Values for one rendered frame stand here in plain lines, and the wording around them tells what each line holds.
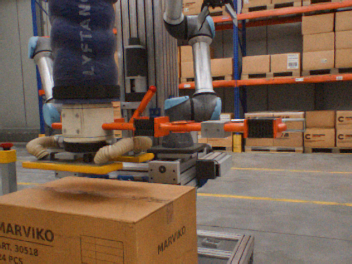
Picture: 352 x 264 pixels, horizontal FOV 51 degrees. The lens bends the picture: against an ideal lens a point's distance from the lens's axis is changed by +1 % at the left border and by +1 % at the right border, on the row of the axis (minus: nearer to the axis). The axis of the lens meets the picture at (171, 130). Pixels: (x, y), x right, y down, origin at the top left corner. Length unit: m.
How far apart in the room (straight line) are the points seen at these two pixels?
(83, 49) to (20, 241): 0.64
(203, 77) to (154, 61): 0.31
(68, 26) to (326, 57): 7.30
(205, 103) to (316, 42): 6.68
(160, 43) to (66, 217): 1.07
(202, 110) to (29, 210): 0.85
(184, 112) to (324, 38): 6.77
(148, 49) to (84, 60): 0.78
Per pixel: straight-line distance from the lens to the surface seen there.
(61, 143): 1.36
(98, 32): 1.22
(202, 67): 1.76
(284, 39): 9.62
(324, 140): 8.26
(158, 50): 1.91
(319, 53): 8.24
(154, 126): 1.10
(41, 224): 1.23
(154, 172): 1.58
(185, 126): 1.06
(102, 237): 1.09
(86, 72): 1.19
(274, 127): 0.97
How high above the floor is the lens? 1.26
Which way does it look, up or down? 5 degrees down
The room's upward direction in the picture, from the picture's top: 2 degrees counter-clockwise
